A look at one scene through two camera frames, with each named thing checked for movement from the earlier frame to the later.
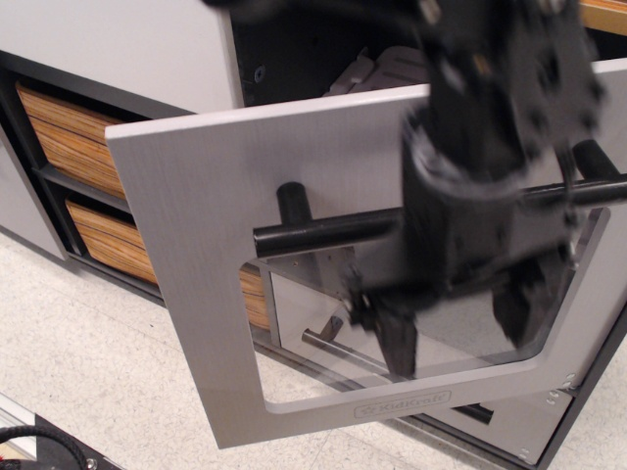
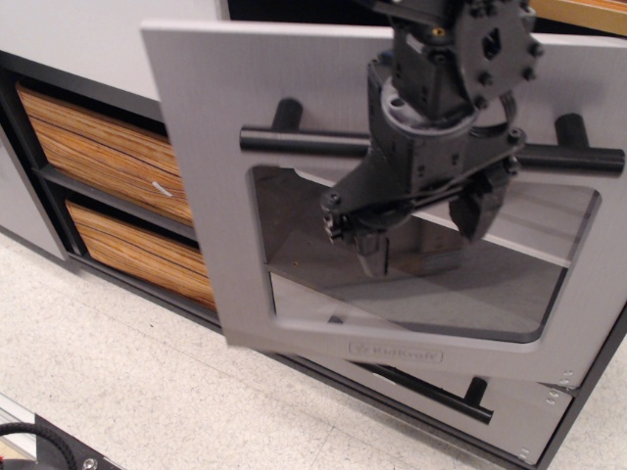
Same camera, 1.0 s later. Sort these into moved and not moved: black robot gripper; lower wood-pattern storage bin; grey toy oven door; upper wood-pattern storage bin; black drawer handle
Moved: black robot gripper; grey toy oven door; black drawer handle
Not moved: lower wood-pattern storage bin; upper wood-pattern storage bin
